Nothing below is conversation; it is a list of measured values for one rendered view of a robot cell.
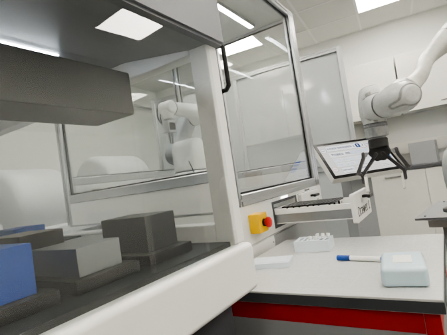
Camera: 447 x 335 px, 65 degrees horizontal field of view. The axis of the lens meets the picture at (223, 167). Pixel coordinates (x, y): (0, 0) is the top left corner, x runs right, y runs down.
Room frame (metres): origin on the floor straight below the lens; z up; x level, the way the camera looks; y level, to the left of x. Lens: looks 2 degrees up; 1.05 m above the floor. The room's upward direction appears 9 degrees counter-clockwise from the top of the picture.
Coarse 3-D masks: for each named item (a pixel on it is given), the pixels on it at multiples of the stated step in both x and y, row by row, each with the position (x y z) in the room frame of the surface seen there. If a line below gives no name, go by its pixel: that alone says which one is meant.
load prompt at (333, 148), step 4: (344, 144) 2.39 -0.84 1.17; (348, 144) 2.39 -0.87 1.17; (352, 144) 2.39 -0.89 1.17; (356, 144) 2.40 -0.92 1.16; (360, 144) 2.40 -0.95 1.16; (364, 144) 2.40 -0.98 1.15; (328, 148) 2.34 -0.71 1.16; (332, 148) 2.35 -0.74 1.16; (336, 148) 2.35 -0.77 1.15; (340, 148) 2.35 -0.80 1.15; (344, 148) 2.36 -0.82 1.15; (348, 148) 2.36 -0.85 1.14; (352, 148) 2.36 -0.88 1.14
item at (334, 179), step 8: (320, 144) 2.37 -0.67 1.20; (328, 144) 2.37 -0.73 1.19; (320, 152) 2.31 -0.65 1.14; (320, 160) 2.29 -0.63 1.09; (328, 168) 2.22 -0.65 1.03; (384, 168) 2.26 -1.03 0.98; (392, 168) 2.27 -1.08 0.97; (328, 176) 2.22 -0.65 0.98; (336, 176) 2.18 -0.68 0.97; (344, 176) 2.18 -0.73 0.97; (352, 176) 2.20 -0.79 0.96; (360, 176) 2.22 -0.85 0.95; (368, 176) 2.24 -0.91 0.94
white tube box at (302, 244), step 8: (296, 240) 1.28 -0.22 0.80; (304, 240) 1.27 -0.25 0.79; (312, 240) 1.25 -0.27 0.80; (320, 240) 1.23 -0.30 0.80; (328, 240) 1.20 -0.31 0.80; (296, 248) 1.25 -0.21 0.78; (304, 248) 1.24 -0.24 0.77; (312, 248) 1.23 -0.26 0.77; (320, 248) 1.21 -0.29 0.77; (328, 248) 1.20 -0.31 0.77
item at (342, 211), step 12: (288, 204) 1.68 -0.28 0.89; (336, 204) 1.37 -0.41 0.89; (348, 204) 1.34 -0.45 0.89; (276, 216) 1.50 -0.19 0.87; (288, 216) 1.47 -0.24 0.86; (300, 216) 1.45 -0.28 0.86; (312, 216) 1.42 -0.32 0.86; (324, 216) 1.39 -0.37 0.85; (336, 216) 1.37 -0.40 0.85; (348, 216) 1.34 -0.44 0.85
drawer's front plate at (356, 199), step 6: (354, 192) 1.39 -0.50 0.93; (360, 192) 1.41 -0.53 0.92; (366, 192) 1.51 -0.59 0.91; (354, 198) 1.31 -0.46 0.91; (360, 198) 1.39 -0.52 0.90; (366, 198) 1.49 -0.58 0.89; (354, 204) 1.31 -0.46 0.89; (360, 204) 1.38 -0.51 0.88; (366, 204) 1.47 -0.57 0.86; (354, 210) 1.32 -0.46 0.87; (360, 210) 1.37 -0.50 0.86; (354, 216) 1.32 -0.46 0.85; (360, 216) 1.35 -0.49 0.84; (366, 216) 1.44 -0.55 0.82; (354, 222) 1.32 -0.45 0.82
